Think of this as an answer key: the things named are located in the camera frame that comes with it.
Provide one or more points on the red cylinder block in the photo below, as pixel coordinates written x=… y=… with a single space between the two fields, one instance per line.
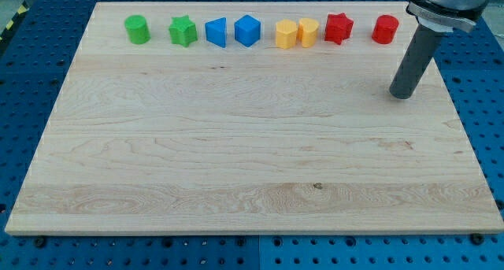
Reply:
x=385 y=29

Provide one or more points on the red star block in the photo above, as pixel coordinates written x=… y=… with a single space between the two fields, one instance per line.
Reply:
x=338 y=28

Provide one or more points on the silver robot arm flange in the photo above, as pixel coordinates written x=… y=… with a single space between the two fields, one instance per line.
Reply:
x=447 y=15

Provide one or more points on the green cylinder block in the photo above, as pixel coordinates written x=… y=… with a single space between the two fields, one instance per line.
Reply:
x=137 y=29

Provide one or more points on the blue cube block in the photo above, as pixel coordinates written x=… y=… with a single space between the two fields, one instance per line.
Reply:
x=247 y=30

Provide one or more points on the yellow pentagon block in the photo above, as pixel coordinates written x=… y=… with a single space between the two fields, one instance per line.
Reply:
x=286 y=34

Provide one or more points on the green star block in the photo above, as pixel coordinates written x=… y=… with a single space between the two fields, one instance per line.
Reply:
x=183 y=31

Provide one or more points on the blue triangular prism block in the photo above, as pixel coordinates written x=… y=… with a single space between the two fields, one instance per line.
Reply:
x=216 y=31

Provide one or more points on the grey cylindrical pointer tool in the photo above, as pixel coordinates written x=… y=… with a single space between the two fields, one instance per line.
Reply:
x=418 y=55

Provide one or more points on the wooden board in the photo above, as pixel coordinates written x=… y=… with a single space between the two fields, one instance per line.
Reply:
x=161 y=139

